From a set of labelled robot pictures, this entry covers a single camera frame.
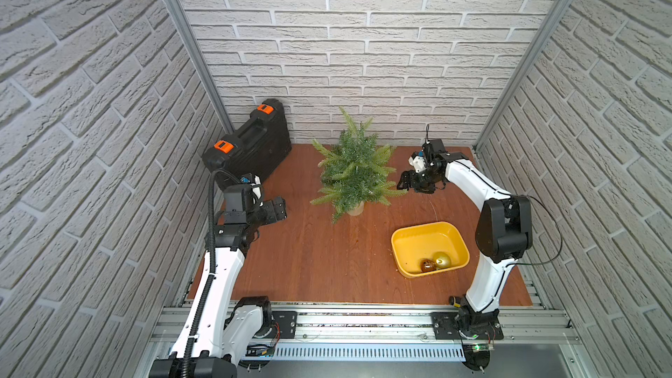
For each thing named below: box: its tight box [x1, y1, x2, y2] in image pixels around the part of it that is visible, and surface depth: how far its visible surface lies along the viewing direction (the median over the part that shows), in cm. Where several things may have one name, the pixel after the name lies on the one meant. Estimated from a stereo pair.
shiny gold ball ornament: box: [434, 251, 452, 269], surface depth 83 cm
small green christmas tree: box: [309, 106, 407, 224], surface depth 79 cm
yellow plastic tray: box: [391, 221, 470, 278], surface depth 90 cm
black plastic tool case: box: [202, 98, 293, 182], surface depth 92 cm
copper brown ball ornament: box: [420, 259, 436, 273], surface depth 84 cm
